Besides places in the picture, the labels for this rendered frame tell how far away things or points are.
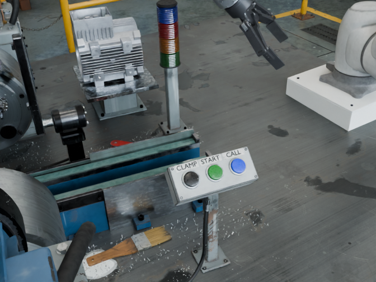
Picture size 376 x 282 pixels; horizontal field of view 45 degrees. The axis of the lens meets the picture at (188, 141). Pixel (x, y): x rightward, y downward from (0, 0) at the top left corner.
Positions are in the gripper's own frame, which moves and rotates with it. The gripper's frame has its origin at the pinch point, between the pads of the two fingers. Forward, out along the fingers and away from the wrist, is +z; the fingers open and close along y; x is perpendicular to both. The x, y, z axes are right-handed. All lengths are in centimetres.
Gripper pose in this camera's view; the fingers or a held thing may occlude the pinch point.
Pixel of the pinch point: (280, 50)
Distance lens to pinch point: 135.9
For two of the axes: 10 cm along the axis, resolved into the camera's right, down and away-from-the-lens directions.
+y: -2.2, 7.0, -6.8
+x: 6.9, -3.8, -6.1
